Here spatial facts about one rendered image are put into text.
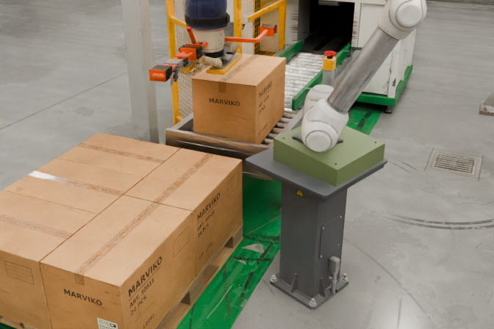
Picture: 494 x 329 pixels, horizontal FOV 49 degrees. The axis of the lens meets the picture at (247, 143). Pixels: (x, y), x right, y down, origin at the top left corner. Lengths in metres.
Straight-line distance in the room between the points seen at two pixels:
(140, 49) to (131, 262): 2.17
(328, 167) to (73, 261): 1.15
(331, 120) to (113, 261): 1.07
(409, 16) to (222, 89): 1.38
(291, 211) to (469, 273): 1.13
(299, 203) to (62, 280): 1.13
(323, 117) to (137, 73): 2.24
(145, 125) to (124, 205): 1.71
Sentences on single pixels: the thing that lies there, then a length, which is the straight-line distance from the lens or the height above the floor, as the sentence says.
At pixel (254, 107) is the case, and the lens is 3.11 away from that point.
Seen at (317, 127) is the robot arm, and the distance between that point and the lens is 2.26.
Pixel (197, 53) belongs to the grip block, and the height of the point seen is 1.22.
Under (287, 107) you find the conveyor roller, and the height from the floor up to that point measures 0.53.
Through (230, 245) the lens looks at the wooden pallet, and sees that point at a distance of 3.27.
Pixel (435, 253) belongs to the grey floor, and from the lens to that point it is 3.45.
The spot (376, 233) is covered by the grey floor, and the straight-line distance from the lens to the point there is 3.53.
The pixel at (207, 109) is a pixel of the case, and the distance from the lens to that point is 3.23.
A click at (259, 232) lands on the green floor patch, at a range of 3.45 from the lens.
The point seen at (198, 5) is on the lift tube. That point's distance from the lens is 2.80.
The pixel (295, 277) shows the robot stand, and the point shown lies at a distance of 2.93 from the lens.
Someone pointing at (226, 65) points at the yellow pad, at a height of 1.12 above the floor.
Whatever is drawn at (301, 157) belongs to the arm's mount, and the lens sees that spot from 2.52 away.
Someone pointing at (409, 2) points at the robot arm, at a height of 1.57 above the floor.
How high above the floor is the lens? 1.94
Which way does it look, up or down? 25 degrees down
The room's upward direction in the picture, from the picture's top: straight up
